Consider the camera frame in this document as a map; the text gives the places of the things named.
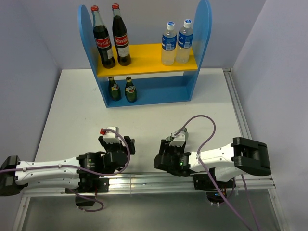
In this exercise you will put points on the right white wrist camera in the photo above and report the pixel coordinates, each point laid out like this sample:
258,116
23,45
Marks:
178,141

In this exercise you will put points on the left cola glass bottle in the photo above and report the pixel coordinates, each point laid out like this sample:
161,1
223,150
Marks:
102,39

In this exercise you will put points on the blue and yellow shelf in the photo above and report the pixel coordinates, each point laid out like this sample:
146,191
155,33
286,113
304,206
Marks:
166,84

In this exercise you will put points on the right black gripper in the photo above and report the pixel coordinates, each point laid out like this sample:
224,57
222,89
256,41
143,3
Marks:
165,145

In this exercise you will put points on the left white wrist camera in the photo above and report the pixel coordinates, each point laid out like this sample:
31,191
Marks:
110,136

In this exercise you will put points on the aluminium side rail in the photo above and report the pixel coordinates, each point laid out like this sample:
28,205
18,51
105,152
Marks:
245,132

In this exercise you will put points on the right cola glass bottle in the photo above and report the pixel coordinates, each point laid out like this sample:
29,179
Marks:
120,37

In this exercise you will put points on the clear glass bottle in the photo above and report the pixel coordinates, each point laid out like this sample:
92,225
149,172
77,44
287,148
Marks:
169,138
185,133

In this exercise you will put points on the cola glass bottle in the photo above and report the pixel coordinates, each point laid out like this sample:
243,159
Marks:
102,39
120,37

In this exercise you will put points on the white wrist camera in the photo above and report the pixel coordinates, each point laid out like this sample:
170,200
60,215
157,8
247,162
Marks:
110,136
178,141

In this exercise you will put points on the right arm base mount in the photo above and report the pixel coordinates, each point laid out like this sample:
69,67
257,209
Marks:
203,182

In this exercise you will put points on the Pocari Sweat bottle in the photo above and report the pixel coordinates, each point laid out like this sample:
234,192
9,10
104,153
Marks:
169,42
185,39

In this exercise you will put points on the aluminium front rail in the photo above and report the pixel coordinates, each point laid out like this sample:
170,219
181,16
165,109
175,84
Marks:
150,202

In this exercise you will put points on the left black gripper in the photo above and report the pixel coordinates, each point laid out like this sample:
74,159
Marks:
106,146

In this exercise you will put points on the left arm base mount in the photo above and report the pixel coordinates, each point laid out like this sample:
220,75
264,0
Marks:
85,194

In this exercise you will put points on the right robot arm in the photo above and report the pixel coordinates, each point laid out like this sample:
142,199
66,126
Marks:
242,156

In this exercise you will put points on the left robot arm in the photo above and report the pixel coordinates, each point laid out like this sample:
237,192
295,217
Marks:
78,173

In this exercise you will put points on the green Perrier bottle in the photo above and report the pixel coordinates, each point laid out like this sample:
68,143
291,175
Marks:
114,89
130,91

